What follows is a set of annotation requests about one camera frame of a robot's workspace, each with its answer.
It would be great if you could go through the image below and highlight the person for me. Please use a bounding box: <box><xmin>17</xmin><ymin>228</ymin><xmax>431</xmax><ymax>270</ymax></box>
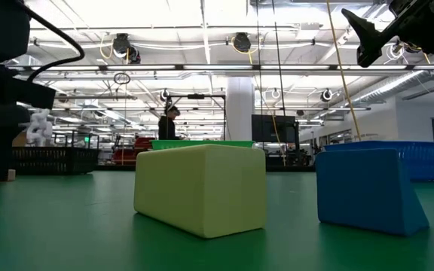
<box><xmin>157</xmin><ymin>105</ymin><xmax>182</xmax><ymax>141</ymax></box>

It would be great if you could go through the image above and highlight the black monitor screen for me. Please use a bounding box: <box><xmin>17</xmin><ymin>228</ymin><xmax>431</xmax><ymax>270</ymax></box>
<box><xmin>251</xmin><ymin>114</ymin><xmax>297</xmax><ymax>143</ymax></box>

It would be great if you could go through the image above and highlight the long ceiling light rail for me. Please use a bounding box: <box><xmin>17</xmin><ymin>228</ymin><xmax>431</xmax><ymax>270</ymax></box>
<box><xmin>4</xmin><ymin>63</ymin><xmax>434</xmax><ymax>72</ymax></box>

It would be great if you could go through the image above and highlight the blue plastic basket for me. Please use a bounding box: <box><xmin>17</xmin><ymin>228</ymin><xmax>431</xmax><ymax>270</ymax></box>
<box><xmin>322</xmin><ymin>140</ymin><xmax>434</xmax><ymax>182</ymax></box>

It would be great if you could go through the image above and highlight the yellow-green arch block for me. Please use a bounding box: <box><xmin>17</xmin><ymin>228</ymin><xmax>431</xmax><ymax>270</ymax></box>
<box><xmin>133</xmin><ymin>143</ymin><xmax>267</xmax><ymax>239</ymax></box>

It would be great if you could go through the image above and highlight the red tool cart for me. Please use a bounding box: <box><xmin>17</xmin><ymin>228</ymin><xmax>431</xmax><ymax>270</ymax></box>
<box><xmin>112</xmin><ymin>136</ymin><xmax>157</xmax><ymax>166</ymax></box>

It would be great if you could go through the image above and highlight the black hanging cable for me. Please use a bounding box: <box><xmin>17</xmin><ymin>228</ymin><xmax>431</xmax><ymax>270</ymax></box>
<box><xmin>270</xmin><ymin>0</ymin><xmax>287</xmax><ymax>117</ymax></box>
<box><xmin>255</xmin><ymin>0</ymin><xmax>264</xmax><ymax>144</ymax></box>

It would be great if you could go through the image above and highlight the black plastic basket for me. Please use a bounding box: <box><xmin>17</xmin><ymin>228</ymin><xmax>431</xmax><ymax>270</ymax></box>
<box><xmin>11</xmin><ymin>146</ymin><xmax>100</xmax><ymax>175</ymax></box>

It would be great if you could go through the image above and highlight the thin yellow hanging cable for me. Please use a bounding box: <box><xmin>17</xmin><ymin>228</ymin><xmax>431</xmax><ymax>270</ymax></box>
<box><xmin>246</xmin><ymin>48</ymin><xmax>286</xmax><ymax>167</ymax></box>

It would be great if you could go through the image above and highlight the white robot sculpture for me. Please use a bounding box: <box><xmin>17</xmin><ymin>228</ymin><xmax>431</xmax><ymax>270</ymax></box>
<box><xmin>26</xmin><ymin>108</ymin><xmax>54</xmax><ymax>148</ymax></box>

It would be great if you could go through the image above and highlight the green plastic basket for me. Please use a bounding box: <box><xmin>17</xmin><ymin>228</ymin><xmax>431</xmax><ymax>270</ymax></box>
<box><xmin>150</xmin><ymin>139</ymin><xmax>256</xmax><ymax>151</ymax></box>

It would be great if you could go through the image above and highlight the blue block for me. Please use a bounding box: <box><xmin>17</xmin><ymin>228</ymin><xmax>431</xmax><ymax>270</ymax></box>
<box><xmin>314</xmin><ymin>148</ymin><xmax>430</xmax><ymax>237</ymax></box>

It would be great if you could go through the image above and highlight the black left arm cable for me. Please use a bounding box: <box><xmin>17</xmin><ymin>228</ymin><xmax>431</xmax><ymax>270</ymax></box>
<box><xmin>13</xmin><ymin>0</ymin><xmax>86</xmax><ymax>83</ymax></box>

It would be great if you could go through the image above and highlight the black ceiling cable reel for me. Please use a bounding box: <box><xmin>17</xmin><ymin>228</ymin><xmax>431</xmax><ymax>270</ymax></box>
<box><xmin>232</xmin><ymin>32</ymin><xmax>252</xmax><ymax>53</ymax></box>
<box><xmin>112</xmin><ymin>32</ymin><xmax>142</xmax><ymax>64</ymax></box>

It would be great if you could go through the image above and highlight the white round column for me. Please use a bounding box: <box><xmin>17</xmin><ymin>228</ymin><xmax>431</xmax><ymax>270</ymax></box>
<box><xmin>226</xmin><ymin>77</ymin><xmax>255</xmax><ymax>142</ymax></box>

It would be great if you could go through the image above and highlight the black metal frame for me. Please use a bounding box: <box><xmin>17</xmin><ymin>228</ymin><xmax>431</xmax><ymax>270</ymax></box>
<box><xmin>165</xmin><ymin>93</ymin><xmax>228</xmax><ymax>141</ymax></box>

